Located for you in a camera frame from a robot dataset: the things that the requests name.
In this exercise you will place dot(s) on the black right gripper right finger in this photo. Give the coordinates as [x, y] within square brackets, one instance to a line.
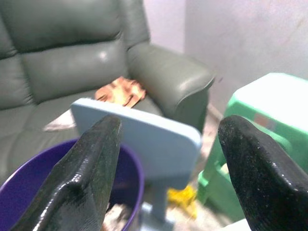
[260, 173]

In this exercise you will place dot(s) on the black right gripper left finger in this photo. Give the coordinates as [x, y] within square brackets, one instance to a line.
[86, 173]

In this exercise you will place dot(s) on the purple plastic rubbish bin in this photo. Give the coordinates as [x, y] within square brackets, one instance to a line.
[24, 180]

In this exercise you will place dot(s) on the silver foil wrapper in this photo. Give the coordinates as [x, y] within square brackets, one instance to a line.
[118, 215]

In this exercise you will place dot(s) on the grey triangular cloth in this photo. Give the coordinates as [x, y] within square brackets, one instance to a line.
[62, 122]

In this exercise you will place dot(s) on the green plastic stool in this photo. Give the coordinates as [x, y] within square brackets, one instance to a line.
[264, 101]

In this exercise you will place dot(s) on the light blue plastic chair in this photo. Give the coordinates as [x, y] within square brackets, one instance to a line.
[156, 144]

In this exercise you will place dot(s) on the yellow crumpled wrapper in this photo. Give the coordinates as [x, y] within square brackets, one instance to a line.
[180, 196]

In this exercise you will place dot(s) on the crumpled tan cloth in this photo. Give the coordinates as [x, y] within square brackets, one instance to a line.
[120, 90]

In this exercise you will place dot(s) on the green leather sofa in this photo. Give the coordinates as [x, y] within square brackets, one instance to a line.
[72, 60]

